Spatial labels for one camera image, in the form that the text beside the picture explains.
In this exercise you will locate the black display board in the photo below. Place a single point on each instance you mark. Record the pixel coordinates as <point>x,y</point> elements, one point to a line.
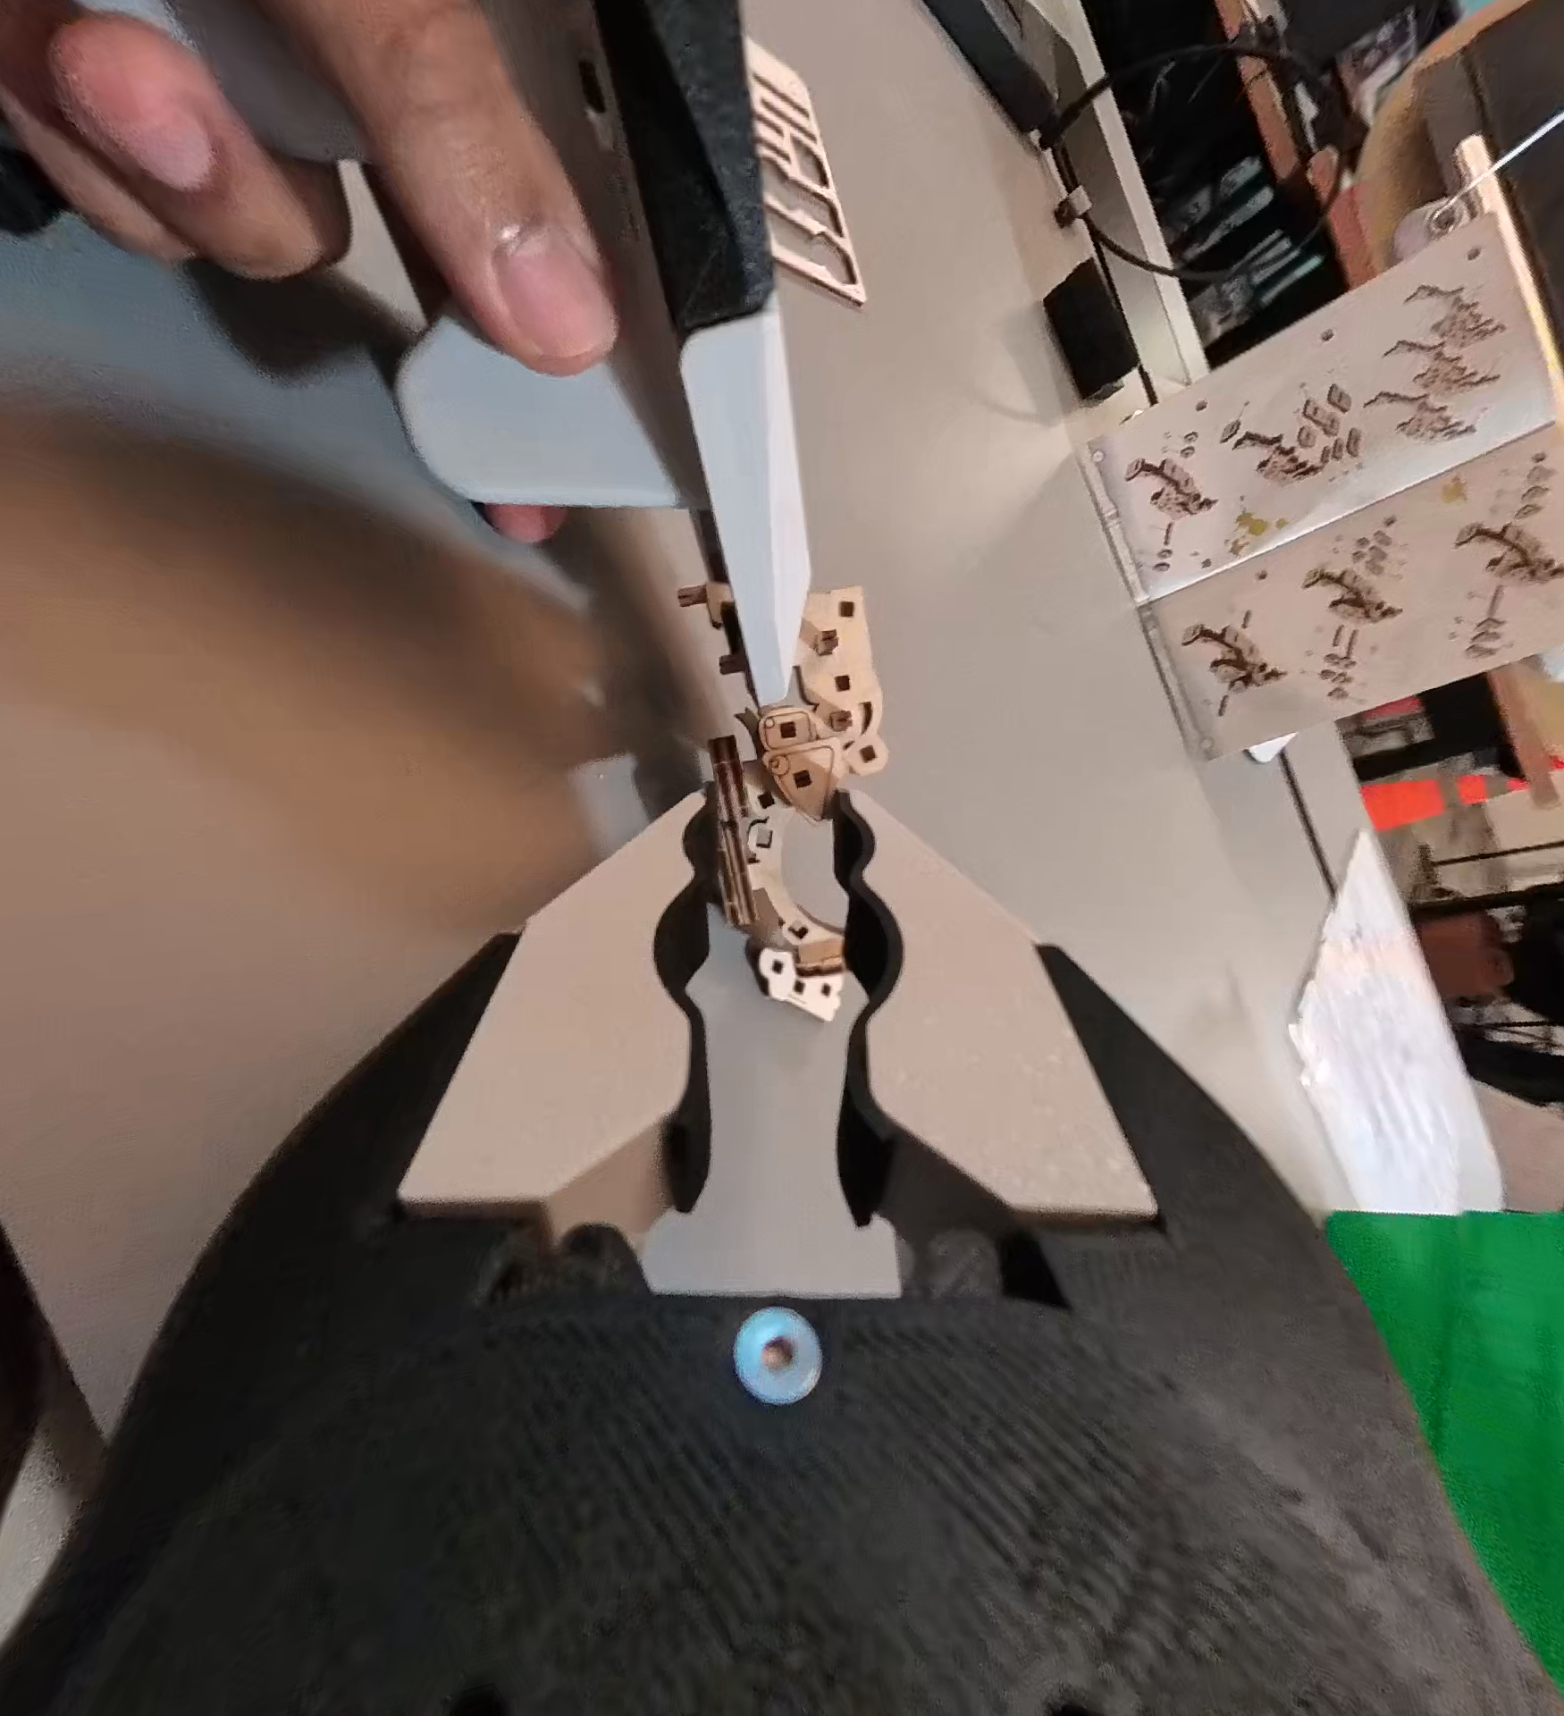
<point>1559,201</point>

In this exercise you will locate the person's olive clothing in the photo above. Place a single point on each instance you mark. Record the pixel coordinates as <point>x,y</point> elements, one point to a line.
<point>124,805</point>

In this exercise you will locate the assembly instruction sheet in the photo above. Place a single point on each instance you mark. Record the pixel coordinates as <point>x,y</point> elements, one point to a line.
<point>1344,509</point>

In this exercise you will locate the black power strip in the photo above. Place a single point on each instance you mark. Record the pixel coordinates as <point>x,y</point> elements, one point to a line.
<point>996,55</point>

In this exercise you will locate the white paper sheet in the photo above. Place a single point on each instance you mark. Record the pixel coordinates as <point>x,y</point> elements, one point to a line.
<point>1391,1046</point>

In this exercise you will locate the wooden puzzle parts sheet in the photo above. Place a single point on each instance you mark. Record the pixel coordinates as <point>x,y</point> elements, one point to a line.
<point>809,176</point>

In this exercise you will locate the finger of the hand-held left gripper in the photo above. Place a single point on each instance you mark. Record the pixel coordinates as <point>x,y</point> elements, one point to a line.
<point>755,509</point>

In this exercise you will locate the person's left hand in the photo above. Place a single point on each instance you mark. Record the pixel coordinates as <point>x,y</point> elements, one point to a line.
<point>459,161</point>

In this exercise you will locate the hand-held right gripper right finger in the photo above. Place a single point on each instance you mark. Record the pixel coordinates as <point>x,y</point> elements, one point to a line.
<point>996,1073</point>

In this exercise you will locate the wooden puzzle model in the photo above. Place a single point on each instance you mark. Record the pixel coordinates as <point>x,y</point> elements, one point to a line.
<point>795,751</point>

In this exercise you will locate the green plastic bin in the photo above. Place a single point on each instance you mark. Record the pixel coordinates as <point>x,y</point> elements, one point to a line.
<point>1519,1409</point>

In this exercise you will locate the white stand foot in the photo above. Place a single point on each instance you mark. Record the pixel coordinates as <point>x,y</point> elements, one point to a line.
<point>1270,749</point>

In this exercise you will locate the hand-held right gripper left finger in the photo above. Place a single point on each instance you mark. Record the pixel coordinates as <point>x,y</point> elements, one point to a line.
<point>553,1059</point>

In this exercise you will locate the black battery pack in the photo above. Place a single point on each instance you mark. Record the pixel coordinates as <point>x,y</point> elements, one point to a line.
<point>1090,329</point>

